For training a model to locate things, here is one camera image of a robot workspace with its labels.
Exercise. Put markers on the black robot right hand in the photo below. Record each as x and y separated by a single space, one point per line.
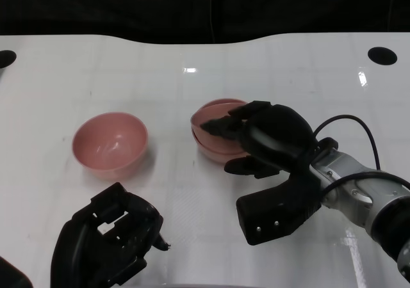
275 131

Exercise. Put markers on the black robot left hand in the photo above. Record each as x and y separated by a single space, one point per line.
96 252

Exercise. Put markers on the pink plastic bowl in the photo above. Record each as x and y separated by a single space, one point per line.
109 140
211 110
218 157

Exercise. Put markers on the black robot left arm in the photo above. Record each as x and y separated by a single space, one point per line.
13 276

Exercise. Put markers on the silver black robot right arm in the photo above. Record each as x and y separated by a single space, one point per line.
389 217

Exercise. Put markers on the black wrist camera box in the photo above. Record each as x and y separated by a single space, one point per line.
272 211

